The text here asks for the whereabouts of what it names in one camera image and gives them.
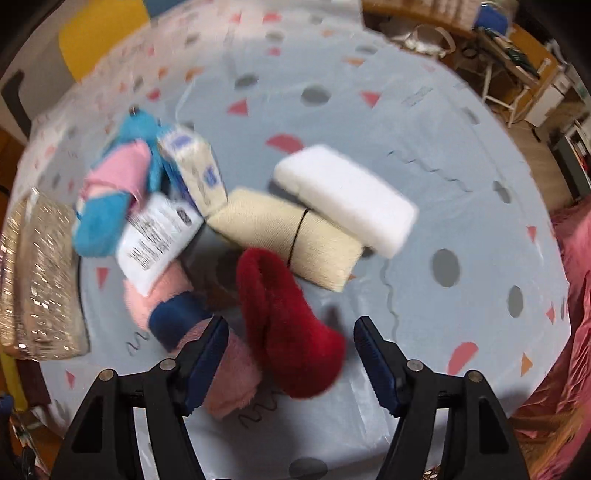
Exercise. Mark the blue white tissue pack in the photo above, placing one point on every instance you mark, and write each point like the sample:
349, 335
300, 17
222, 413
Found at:
196, 166

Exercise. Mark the pink bedding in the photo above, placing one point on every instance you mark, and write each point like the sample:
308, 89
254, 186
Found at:
572, 323

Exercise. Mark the beige towel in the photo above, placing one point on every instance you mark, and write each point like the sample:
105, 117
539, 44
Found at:
263, 226

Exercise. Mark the patterned tablecloth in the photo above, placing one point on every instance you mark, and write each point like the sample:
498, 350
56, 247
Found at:
415, 152

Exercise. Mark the white wet wipes pack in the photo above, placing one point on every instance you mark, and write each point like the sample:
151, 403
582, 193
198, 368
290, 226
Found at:
152, 240

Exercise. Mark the gold patterned tissue box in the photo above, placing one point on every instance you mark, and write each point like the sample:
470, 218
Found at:
37, 277

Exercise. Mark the white tote bag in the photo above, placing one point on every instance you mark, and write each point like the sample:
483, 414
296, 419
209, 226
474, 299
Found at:
422, 44

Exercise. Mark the wooden desk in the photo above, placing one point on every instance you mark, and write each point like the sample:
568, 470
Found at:
547, 62

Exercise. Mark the blue bag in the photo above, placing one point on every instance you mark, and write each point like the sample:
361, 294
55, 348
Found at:
491, 18

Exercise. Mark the blue and pink sock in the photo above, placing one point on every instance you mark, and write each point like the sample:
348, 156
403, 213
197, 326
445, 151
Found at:
99, 221

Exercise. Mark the grey yellow blue headboard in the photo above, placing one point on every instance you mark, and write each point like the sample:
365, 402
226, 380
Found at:
101, 32

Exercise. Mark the pink fuzzy sock navy band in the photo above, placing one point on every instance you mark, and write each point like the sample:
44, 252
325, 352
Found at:
159, 295

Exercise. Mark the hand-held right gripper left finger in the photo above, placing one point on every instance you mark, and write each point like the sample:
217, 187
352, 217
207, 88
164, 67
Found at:
207, 364

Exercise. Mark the white sponge block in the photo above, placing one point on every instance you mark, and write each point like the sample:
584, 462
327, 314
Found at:
346, 198

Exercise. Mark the red fuzzy sock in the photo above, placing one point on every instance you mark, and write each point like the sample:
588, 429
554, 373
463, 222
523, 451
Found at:
286, 332

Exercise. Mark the white cabinet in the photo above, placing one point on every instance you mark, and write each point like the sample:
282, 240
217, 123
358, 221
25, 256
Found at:
549, 99

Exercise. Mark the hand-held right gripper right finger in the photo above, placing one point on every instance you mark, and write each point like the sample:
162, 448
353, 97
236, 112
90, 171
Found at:
376, 369

